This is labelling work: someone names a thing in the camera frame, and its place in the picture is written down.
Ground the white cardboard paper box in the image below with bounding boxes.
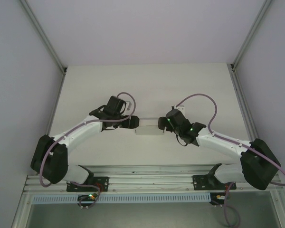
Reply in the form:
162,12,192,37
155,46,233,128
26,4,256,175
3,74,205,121
133,116,167,136

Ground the small circuit board yellow tag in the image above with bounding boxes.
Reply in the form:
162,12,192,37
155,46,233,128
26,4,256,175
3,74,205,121
209,193,229,205

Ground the small circuit board green light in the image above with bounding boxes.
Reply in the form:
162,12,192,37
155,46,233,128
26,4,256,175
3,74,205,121
77,193,98,203

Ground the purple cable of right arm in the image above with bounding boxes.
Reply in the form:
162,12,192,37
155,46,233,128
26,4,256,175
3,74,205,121
175,94,285,186

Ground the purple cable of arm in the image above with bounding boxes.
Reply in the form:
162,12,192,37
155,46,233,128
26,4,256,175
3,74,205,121
39,92,137,188
175,94,285,186

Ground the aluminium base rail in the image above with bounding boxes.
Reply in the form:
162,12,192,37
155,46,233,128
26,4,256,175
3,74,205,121
23,163,285,193

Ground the aluminium table side rail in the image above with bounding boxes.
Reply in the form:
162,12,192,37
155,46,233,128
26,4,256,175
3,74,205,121
229,65,258,144
45,68,67,137

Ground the light blue slotted cable duct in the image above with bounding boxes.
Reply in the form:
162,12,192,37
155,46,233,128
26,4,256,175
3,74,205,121
31,192,216,204

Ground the purple base cable short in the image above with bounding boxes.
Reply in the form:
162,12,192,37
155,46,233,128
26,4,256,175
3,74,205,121
68,180,102,210

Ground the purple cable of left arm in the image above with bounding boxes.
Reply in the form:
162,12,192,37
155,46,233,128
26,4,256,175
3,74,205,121
39,92,137,188

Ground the aluminium frame post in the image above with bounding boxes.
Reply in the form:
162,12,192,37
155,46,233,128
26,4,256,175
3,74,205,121
19,0,67,75
229,0,276,72

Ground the purple base cable with loop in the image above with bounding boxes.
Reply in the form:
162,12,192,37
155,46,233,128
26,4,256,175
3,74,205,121
218,181,241,227

